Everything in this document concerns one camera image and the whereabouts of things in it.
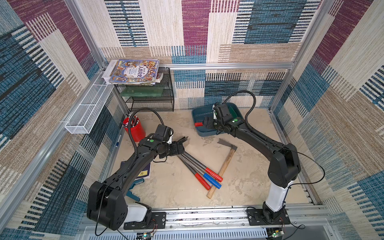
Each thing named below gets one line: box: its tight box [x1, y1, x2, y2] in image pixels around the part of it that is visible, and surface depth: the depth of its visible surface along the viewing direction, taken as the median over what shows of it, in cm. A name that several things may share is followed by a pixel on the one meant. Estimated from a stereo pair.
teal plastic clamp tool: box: [126, 178, 145, 202], surface depth 83 cm
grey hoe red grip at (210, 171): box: [177, 136, 223, 183], surface depth 87 cm
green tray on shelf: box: [120, 86, 164, 97], surface depth 101 cm
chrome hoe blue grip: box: [177, 154, 222, 189], surface depth 85 cm
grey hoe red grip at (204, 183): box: [177, 155, 211, 191], surface depth 85 cm
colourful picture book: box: [102, 59, 164, 86], surface depth 81 cm
